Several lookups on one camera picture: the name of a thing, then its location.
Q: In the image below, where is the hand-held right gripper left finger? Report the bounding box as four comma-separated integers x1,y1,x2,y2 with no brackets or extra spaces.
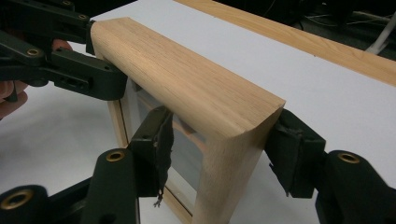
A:
81,105,175,224

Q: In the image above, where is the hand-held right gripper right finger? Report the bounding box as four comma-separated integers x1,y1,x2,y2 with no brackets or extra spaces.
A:
264,108,396,224

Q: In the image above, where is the small square wooden board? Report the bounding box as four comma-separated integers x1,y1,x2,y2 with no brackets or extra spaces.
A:
90,17,287,224

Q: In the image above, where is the white table mat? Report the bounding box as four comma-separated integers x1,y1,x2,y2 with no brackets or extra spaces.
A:
0,0,396,224

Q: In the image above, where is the white metal desk frame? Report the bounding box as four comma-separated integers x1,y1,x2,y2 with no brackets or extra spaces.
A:
365,18,396,55

